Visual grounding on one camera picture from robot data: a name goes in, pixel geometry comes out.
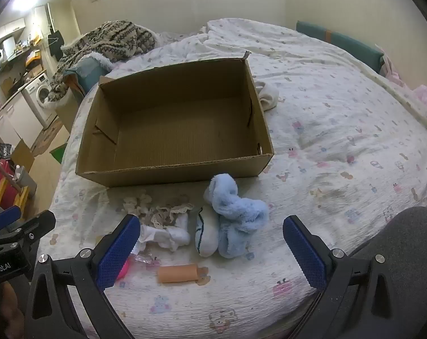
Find white sock with dark trim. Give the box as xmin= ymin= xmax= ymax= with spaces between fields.
xmin=195 ymin=205 xmax=220 ymax=258

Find white kitchen cabinet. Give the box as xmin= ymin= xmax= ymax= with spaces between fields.
xmin=0 ymin=94 xmax=45 ymax=149

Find patterned floor rug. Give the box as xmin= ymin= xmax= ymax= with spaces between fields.
xmin=30 ymin=116 xmax=64 ymax=156

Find brown cardboard box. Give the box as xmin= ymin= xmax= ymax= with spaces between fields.
xmin=75 ymin=51 xmax=275 ymax=188

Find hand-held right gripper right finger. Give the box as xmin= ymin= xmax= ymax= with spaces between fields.
xmin=283 ymin=215 xmax=412 ymax=339

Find patterned knit blanket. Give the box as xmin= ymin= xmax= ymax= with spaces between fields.
xmin=46 ymin=20 xmax=158 ymax=108

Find tan stocking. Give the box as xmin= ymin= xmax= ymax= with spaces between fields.
xmin=157 ymin=263 xmax=202 ymax=285

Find beige storage bin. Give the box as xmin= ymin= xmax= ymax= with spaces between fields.
xmin=55 ymin=88 xmax=83 ymax=131

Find pink cloth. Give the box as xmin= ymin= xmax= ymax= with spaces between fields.
xmin=378 ymin=51 xmax=427 ymax=124

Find red yellow plastic toy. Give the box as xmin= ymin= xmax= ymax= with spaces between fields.
xmin=0 ymin=159 xmax=31 ymax=207

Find blue and white plush toy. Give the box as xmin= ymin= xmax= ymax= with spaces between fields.
xmin=204 ymin=174 xmax=269 ymax=258

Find white wall cabinet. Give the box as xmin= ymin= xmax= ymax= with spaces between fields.
xmin=0 ymin=18 xmax=27 ymax=43

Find small cardboard box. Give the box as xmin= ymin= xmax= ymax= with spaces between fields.
xmin=9 ymin=138 xmax=36 ymax=173

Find black hanging garment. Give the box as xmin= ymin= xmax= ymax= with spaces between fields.
xmin=47 ymin=30 xmax=65 ymax=60

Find clear plastic bag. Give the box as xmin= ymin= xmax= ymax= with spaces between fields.
xmin=130 ymin=247 xmax=161 ymax=271

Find printed bedsheet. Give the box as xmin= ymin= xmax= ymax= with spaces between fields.
xmin=49 ymin=18 xmax=427 ymax=339

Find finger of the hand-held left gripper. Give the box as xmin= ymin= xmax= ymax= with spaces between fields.
xmin=0 ymin=210 xmax=56 ymax=255
xmin=0 ymin=205 xmax=22 ymax=232

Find white socks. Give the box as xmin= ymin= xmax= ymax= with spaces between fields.
xmin=134 ymin=215 xmax=191 ymax=253

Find white washing machine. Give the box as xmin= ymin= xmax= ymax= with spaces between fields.
xmin=23 ymin=73 xmax=57 ymax=128

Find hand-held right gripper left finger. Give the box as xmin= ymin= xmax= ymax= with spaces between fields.
xmin=23 ymin=214 xmax=141 ymax=339

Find pink rubber toy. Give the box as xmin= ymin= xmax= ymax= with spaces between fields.
xmin=115 ymin=257 xmax=131 ymax=279

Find white folded cloth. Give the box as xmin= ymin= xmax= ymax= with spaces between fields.
xmin=254 ymin=81 xmax=280 ymax=111

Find teal pillow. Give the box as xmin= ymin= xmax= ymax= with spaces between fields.
xmin=63 ymin=56 xmax=112 ymax=96

